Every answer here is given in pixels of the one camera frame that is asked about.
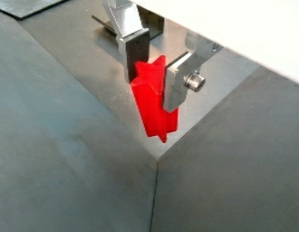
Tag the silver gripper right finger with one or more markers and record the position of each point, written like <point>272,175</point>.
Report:
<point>183,72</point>

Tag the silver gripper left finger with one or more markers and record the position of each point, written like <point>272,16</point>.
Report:
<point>133,46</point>

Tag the red star prism peg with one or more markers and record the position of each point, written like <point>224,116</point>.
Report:
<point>147,85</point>

